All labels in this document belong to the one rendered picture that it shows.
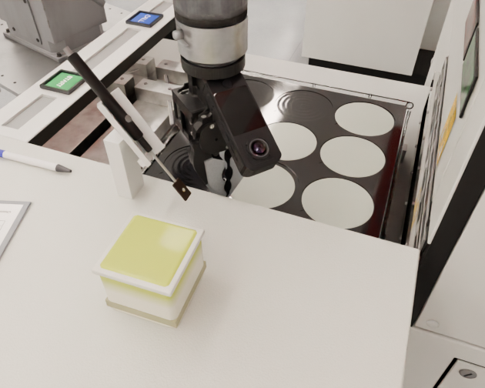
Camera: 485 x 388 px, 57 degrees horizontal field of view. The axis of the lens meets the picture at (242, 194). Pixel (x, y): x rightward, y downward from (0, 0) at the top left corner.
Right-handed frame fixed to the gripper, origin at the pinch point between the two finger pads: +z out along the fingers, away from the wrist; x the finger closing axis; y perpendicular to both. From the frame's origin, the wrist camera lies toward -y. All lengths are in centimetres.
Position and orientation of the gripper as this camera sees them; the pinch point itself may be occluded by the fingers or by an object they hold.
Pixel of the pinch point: (226, 195)
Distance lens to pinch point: 61.9
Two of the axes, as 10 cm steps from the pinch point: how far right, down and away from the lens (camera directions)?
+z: 0.0, 7.1, 7.0
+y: -4.9, -6.1, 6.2
